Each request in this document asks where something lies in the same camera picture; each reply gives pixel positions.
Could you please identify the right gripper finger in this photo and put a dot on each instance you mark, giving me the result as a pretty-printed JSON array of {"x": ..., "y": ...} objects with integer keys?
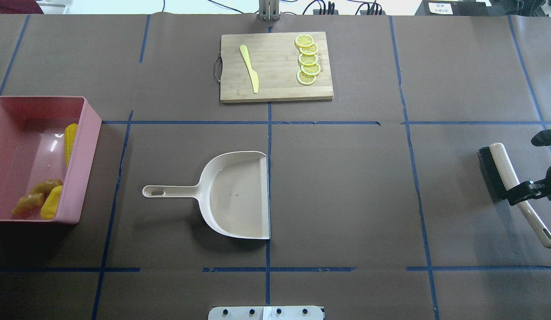
[{"x": 525, "y": 191}]

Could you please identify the white brush with dark bristles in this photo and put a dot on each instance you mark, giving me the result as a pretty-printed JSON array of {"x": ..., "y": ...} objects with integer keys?
[{"x": 504, "y": 184}]

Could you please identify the beige plastic dustpan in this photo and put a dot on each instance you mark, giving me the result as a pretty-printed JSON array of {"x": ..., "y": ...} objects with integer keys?
[{"x": 232, "y": 194}]

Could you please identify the pink plastic bin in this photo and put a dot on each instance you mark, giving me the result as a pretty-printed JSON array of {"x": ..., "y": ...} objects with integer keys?
[{"x": 32, "y": 151}]

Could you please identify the black power box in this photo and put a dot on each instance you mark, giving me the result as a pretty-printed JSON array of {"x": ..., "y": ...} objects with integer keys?
[{"x": 452, "y": 8}]

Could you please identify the orange black connector box far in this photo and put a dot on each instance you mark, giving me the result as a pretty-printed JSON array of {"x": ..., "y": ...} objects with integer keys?
[{"x": 370, "y": 9}]

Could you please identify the orange black connector box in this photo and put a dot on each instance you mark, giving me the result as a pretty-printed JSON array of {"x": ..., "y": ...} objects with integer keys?
[
  {"x": 370, "y": 9},
  {"x": 326, "y": 8}
]

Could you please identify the orange black connector box near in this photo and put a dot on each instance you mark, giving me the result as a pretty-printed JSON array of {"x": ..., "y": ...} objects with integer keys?
[{"x": 326, "y": 8}]

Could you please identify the bamboo cutting board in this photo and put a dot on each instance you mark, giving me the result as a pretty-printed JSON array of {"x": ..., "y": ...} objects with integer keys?
[{"x": 275, "y": 58}]

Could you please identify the yellow plastic knife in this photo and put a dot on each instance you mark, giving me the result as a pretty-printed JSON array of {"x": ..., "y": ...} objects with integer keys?
[{"x": 253, "y": 76}]

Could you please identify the yellow toy corn cob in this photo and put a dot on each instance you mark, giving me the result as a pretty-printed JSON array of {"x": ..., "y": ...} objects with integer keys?
[{"x": 69, "y": 138}]

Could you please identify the orange toy ginger root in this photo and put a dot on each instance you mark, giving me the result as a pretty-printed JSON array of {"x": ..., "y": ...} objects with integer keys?
[{"x": 35, "y": 198}]

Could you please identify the red cloth roll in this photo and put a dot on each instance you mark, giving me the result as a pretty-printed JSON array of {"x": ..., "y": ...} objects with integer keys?
[{"x": 20, "y": 7}]

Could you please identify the white pillar mount base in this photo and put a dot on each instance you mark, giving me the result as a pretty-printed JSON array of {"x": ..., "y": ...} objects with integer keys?
[{"x": 288, "y": 312}]

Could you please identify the aluminium frame post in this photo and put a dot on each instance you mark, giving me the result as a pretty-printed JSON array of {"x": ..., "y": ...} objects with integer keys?
[{"x": 269, "y": 10}]

